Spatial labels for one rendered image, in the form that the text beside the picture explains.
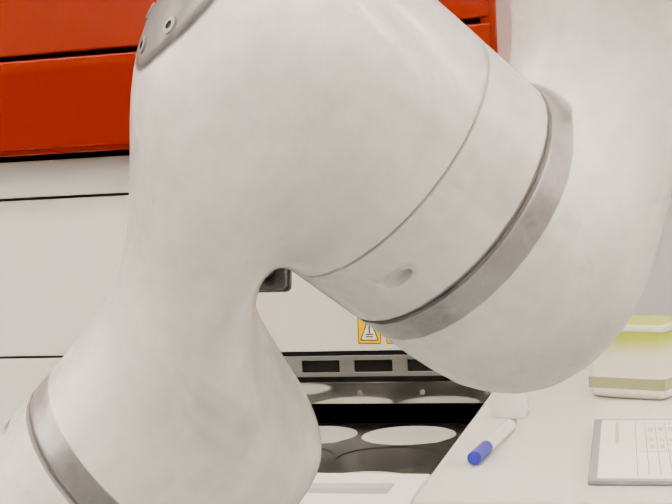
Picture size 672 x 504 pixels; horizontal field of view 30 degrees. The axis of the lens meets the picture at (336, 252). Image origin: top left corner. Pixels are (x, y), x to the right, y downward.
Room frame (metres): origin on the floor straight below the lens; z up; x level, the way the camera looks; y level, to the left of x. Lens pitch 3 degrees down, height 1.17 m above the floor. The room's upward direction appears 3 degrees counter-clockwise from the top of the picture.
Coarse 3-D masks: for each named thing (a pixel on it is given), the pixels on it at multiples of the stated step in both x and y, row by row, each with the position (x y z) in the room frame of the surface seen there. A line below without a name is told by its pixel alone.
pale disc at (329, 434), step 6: (324, 426) 1.40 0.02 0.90; (330, 426) 1.40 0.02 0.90; (336, 426) 1.40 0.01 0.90; (324, 432) 1.36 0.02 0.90; (330, 432) 1.36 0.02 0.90; (336, 432) 1.36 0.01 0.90; (342, 432) 1.36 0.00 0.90; (348, 432) 1.36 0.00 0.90; (354, 432) 1.36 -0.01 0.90; (324, 438) 1.33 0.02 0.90; (330, 438) 1.33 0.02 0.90; (336, 438) 1.33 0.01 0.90; (342, 438) 1.33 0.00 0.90; (348, 438) 1.32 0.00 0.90
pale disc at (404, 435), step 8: (368, 432) 1.35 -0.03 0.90; (376, 432) 1.35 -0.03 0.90; (384, 432) 1.35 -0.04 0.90; (392, 432) 1.35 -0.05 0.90; (400, 432) 1.34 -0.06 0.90; (408, 432) 1.34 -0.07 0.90; (416, 432) 1.34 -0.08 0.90; (424, 432) 1.34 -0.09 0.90; (432, 432) 1.33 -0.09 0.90; (440, 432) 1.33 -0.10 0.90; (448, 432) 1.33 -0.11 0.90; (368, 440) 1.31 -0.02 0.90; (376, 440) 1.31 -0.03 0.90; (384, 440) 1.30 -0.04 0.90; (392, 440) 1.30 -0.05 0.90; (400, 440) 1.30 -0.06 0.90; (408, 440) 1.30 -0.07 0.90; (416, 440) 1.30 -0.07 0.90; (424, 440) 1.29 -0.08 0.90; (432, 440) 1.29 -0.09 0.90; (440, 440) 1.29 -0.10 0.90
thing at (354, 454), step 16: (336, 448) 1.28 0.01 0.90; (352, 448) 1.27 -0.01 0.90; (368, 448) 1.27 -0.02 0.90; (384, 448) 1.27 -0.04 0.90; (400, 448) 1.26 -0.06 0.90; (416, 448) 1.26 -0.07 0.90; (432, 448) 1.25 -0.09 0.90; (448, 448) 1.25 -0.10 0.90; (320, 464) 1.20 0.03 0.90; (336, 464) 1.20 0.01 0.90; (352, 464) 1.20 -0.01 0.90; (368, 464) 1.20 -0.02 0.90; (384, 464) 1.20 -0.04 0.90; (400, 464) 1.19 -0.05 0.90; (416, 464) 1.19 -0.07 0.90; (432, 464) 1.18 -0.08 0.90
